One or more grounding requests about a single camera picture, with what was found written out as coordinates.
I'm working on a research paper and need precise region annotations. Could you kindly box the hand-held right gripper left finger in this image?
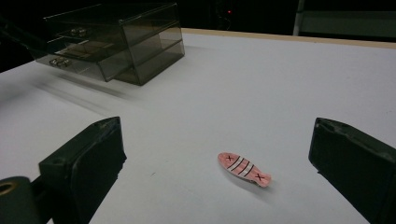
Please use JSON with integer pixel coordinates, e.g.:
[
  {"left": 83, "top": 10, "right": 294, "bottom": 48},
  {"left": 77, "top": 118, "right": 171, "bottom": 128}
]
[{"left": 38, "top": 116, "right": 128, "bottom": 224}]

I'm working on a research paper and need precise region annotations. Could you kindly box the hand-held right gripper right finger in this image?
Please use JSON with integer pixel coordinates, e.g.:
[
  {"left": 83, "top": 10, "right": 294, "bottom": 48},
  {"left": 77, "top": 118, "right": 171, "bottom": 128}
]
[{"left": 307, "top": 117, "right": 396, "bottom": 224}]

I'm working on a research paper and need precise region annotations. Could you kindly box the smoky acrylic drawer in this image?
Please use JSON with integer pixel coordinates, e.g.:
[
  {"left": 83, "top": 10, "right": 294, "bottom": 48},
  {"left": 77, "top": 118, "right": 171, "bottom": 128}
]
[
  {"left": 35, "top": 46, "right": 132, "bottom": 83},
  {"left": 45, "top": 13, "right": 125, "bottom": 41},
  {"left": 59, "top": 34, "right": 131, "bottom": 62}
]

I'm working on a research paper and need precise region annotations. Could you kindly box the pink fish hair clip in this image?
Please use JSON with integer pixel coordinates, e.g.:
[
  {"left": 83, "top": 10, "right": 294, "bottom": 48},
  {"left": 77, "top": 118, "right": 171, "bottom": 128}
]
[{"left": 217, "top": 151, "right": 273, "bottom": 189}]

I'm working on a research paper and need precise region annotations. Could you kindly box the smoky acrylic drawer box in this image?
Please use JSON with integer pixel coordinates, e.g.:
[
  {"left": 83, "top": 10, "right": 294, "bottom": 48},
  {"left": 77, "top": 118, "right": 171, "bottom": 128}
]
[{"left": 35, "top": 2, "right": 186, "bottom": 87}]

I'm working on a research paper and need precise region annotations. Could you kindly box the white table sheet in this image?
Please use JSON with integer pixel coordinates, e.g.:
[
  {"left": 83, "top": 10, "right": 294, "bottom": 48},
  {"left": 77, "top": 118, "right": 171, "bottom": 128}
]
[{"left": 0, "top": 32, "right": 396, "bottom": 224}]

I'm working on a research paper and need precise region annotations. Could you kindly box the white-legged table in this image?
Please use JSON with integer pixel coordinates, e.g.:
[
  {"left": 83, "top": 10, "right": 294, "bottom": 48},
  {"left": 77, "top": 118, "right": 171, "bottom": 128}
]
[{"left": 292, "top": 0, "right": 396, "bottom": 40}]

